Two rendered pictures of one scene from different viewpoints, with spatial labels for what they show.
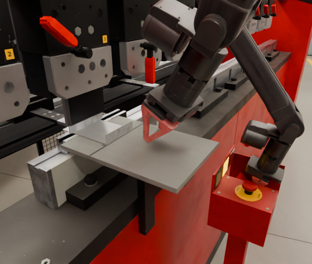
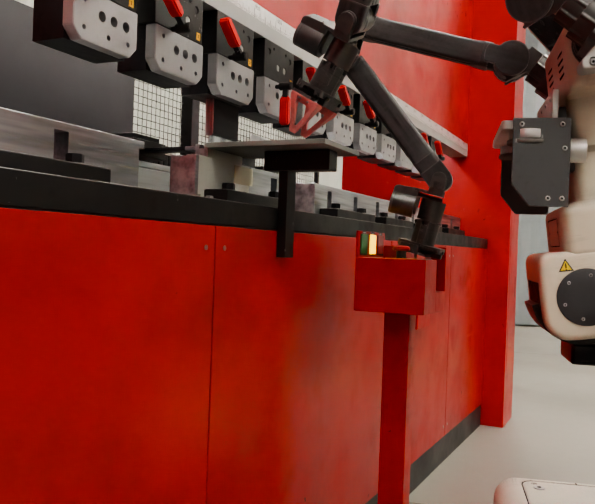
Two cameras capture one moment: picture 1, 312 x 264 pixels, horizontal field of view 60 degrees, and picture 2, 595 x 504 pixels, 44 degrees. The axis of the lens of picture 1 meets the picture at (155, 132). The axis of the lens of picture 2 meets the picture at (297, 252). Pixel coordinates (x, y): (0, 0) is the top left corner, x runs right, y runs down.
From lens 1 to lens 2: 1.12 m
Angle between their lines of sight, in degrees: 27
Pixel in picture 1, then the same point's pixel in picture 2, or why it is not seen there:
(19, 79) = (199, 56)
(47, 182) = (194, 166)
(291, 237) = not seen: outside the picture
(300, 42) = (498, 221)
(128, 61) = (265, 95)
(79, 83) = (230, 87)
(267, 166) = (421, 235)
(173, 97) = (319, 83)
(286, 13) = (468, 177)
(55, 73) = (217, 67)
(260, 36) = not seen: hidden behind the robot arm
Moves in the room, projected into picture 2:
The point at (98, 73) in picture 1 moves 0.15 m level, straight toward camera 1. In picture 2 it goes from (243, 88) to (263, 73)
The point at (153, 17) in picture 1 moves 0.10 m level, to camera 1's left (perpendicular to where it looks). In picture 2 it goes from (304, 24) to (253, 20)
